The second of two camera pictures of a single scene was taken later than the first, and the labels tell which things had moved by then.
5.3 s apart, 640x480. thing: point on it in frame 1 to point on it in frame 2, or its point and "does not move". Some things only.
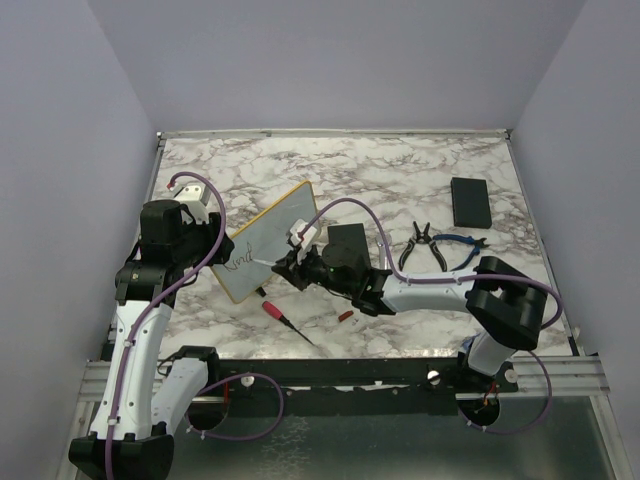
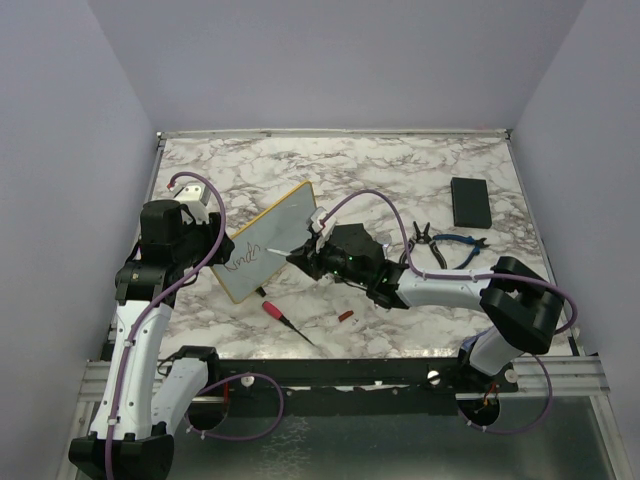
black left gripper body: [199, 240] does not move
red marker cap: [345, 315] does not move
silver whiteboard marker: [265, 262] to [279, 252]
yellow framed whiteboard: [266, 239] does not move
